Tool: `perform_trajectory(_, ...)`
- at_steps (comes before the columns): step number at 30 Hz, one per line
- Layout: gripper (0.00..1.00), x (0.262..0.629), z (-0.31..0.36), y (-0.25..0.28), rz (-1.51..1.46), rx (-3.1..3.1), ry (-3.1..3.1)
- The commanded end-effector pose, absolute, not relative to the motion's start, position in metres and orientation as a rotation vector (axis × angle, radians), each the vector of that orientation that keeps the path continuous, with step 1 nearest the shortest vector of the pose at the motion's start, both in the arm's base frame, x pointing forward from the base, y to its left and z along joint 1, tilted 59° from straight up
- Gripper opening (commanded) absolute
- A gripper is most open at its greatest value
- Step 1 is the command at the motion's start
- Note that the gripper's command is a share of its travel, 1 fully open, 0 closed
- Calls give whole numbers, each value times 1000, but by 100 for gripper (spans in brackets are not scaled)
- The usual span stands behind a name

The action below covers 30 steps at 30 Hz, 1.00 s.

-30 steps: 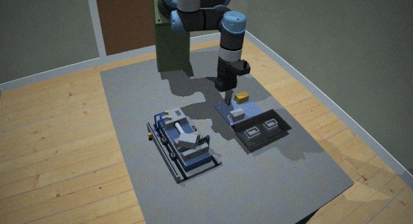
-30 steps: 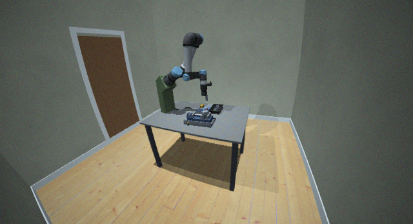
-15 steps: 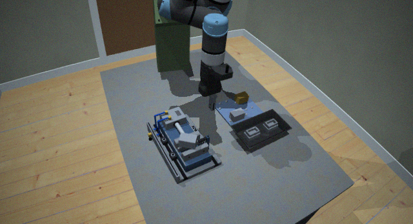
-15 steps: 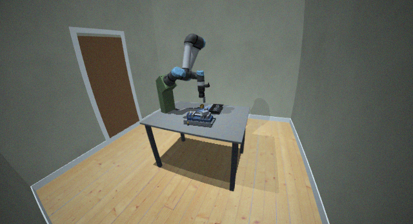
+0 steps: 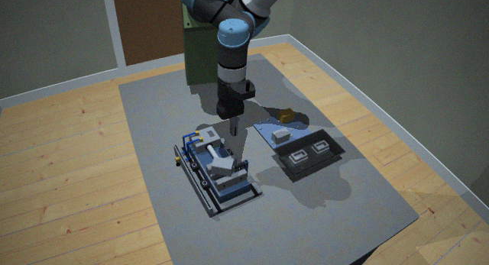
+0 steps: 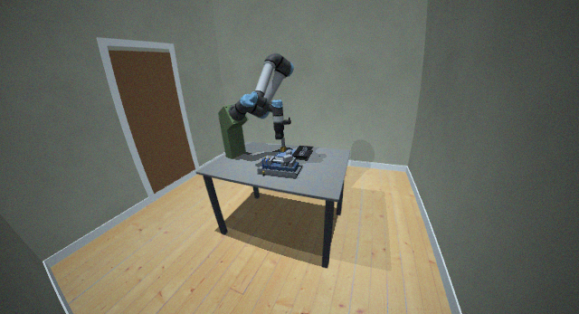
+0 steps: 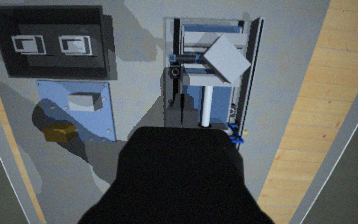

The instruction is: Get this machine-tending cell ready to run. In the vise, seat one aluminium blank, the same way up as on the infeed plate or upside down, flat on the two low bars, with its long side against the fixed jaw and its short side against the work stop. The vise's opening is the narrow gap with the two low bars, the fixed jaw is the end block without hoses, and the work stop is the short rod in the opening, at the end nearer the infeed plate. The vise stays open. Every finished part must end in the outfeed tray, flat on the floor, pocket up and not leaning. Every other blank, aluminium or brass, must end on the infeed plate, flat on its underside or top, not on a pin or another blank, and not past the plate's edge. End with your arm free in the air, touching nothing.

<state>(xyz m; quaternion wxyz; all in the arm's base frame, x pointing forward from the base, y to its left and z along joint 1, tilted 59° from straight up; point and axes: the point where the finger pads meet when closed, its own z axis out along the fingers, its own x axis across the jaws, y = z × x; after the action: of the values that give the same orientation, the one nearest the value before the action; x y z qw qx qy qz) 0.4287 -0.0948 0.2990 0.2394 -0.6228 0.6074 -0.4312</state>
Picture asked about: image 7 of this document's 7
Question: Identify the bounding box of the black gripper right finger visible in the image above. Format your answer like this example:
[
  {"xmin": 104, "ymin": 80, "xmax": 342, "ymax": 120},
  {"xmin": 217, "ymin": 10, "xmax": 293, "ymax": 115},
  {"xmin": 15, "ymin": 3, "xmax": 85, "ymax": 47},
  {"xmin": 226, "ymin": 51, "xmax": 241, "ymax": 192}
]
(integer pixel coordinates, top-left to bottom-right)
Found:
[{"xmin": 182, "ymin": 94, "xmax": 199, "ymax": 128}]

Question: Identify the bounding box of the yellow rectangular block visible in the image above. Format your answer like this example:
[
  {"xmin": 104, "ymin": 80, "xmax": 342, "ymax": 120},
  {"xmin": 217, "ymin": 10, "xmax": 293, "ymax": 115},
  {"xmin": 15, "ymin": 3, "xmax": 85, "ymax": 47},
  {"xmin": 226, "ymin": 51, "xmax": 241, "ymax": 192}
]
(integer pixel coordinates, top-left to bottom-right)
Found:
[{"xmin": 42, "ymin": 123, "xmax": 77, "ymax": 143}]

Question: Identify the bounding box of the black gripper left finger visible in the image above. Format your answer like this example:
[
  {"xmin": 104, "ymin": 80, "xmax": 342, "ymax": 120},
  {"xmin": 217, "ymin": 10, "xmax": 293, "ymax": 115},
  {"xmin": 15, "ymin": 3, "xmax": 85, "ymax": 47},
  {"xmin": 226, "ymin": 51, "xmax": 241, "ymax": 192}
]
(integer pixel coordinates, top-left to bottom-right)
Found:
[{"xmin": 166, "ymin": 93, "xmax": 183, "ymax": 128}]

